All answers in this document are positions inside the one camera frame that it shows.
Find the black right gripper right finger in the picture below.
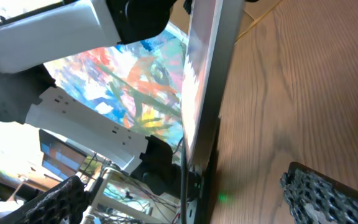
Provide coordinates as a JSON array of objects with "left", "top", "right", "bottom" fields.
[{"left": 280, "top": 162, "right": 358, "bottom": 224}]

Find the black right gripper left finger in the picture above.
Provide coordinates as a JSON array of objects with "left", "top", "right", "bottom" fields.
[{"left": 0, "top": 176, "right": 89, "bottom": 224}]

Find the Samsung Galaxy smartphone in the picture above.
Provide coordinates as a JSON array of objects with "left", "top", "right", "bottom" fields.
[{"left": 181, "top": 0, "right": 245, "bottom": 171}]

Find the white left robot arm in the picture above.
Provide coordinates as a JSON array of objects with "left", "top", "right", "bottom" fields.
[{"left": 0, "top": 0, "right": 176, "bottom": 74}]

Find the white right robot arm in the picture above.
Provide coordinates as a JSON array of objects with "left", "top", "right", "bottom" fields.
[{"left": 0, "top": 57, "right": 358, "bottom": 223}]

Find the dark monitor screen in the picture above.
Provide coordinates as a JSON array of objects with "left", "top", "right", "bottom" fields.
[{"left": 39, "top": 129, "right": 87, "bottom": 180}]

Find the colourful painted backdrop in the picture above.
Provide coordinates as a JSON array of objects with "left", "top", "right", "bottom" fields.
[{"left": 44, "top": 29, "right": 187, "bottom": 150}]

